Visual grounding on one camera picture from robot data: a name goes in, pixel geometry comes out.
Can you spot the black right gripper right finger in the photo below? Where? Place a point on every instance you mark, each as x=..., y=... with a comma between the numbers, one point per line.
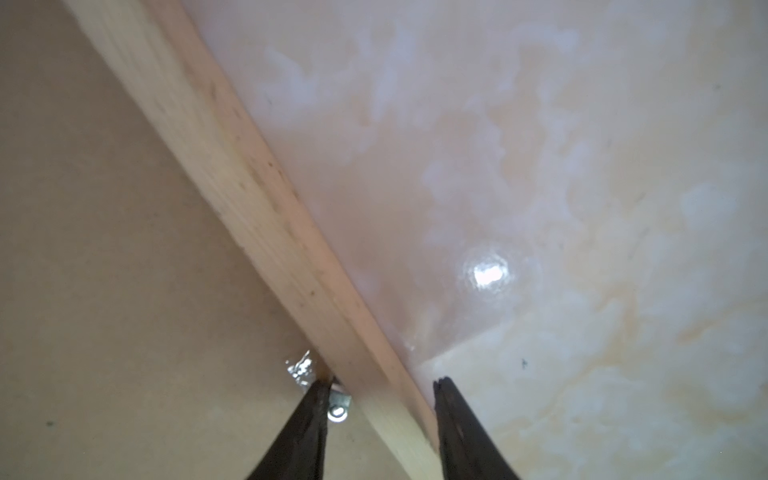
x=466, y=450

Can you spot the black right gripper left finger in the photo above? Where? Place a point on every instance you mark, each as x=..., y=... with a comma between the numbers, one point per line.
x=298, y=452

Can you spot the brown cardboard backing board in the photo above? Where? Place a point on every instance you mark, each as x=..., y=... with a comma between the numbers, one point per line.
x=137, y=342

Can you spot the light wooden picture frame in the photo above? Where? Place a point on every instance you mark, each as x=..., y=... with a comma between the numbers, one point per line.
x=154, y=49

